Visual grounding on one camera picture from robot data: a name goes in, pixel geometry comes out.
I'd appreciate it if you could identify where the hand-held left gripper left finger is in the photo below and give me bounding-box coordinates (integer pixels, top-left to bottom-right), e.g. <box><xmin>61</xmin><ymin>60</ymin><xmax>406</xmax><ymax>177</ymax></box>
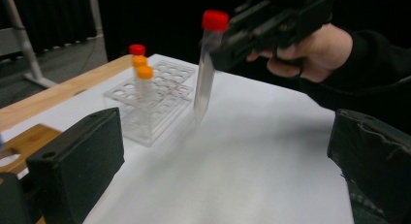
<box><xmin>25</xmin><ymin>107</ymin><xmax>125</xmax><ymax>224</ymax></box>

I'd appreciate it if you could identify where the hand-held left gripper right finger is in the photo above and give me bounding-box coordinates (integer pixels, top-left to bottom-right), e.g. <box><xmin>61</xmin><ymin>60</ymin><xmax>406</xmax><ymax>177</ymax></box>
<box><xmin>327</xmin><ymin>109</ymin><xmax>411</xmax><ymax>224</ymax></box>

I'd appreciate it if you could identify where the red cap test tube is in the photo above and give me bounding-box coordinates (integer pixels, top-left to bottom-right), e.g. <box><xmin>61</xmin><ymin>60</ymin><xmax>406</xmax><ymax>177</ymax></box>
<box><xmin>192</xmin><ymin>9</ymin><xmax>231</xmax><ymax>125</ymax></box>
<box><xmin>128</xmin><ymin>44</ymin><xmax>148</xmax><ymax>62</ymax></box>

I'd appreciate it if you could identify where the wooden test tube rack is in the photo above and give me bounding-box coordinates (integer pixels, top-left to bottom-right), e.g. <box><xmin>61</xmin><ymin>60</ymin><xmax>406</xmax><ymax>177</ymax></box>
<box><xmin>0</xmin><ymin>122</ymin><xmax>63</xmax><ymax>176</ymax></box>

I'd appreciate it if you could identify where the clear plastic test tube rack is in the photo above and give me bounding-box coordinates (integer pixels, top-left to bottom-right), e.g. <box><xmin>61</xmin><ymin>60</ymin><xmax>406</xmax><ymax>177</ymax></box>
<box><xmin>102</xmin><ymin>58</ymin><xmax>198</xmax><ymax>148</ymax></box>

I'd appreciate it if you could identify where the orange cap test tube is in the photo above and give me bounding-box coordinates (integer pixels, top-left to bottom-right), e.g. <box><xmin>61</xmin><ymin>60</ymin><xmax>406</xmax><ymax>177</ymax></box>
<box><xmin>132</xmin><ymin>54</ymin><xmax>149</xmax><ymax>70</ymax></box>
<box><xmin>134</xmin><ymin>65</ymin><xmax>155</xmax><ymax>104</ymax></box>

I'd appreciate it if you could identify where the white table sheet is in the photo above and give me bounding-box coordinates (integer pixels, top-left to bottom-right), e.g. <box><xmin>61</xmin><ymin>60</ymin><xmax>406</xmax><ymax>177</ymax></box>
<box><xmin>0</xmin><ymin>53</ymin><xmax>357</xmax><ymax>224</ymax></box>

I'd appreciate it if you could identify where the dark curtain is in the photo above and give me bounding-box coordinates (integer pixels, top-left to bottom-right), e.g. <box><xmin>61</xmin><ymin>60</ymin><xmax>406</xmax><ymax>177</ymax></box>
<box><xmin>6</xmin><ymin>0</ymin><xmax>98</xmax><ymax>53</ymax></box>

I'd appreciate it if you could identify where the white metal stand frame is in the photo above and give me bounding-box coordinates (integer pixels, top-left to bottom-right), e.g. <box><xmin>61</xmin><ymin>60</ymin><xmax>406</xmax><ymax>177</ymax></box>
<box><xmin>0</xmin><ymin>0</ymin><xmax>108</xmax><ymax>89</ymax></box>

